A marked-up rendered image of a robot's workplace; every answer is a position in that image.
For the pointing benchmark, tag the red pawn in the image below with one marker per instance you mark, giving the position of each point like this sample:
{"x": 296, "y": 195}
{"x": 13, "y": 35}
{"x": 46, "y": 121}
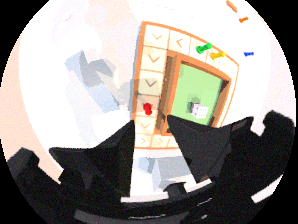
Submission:
{"x": 148, "y": 109}

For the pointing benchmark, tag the yellow pawn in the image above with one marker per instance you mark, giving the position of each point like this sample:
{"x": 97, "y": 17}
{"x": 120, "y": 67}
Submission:
{"x": 219, "y": 54}

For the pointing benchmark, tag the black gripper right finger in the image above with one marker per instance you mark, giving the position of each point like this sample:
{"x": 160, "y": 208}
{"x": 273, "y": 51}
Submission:
{"x": 202, "y": 146}

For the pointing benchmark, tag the orange square board track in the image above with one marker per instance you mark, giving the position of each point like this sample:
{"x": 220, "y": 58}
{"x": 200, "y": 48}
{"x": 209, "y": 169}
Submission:
{"x": 165, "y": 83}

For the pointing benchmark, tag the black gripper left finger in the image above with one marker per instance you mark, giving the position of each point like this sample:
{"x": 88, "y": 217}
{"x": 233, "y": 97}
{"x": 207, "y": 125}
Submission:
{"x": 111, "y": 160}

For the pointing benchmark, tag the green pawn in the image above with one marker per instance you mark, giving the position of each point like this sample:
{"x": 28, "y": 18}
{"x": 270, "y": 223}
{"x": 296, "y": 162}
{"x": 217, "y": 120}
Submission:
{"x": 202, "y": 48}

